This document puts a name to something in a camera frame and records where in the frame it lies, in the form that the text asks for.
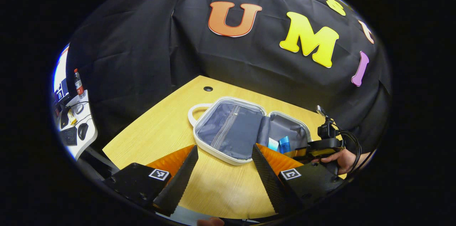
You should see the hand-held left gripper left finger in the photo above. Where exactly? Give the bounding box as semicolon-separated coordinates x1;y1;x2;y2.
103;144;199;217

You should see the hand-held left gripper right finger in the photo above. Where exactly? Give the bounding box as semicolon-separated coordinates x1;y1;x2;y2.
252;143;345;216

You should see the blue capped skincare bottle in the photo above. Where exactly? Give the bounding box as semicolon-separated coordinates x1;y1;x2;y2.
279;136;293;154

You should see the white suitcase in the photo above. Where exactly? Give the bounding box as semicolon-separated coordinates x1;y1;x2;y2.
187;96;312;166

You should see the white office desk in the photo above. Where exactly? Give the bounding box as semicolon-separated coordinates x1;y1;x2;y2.
55;89;99;161

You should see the black computer mouse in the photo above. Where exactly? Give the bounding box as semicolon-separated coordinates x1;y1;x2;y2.
77;122;89;141

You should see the black keyboard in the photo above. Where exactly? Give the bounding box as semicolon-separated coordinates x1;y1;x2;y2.
58;126;78;147

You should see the red label plastic bottle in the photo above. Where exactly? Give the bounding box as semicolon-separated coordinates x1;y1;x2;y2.
73;68;86;99

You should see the computer monitor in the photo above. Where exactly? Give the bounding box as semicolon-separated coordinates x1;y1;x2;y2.
53;44;71;93

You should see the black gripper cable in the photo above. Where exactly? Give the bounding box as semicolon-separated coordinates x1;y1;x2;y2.
333;128;363;178

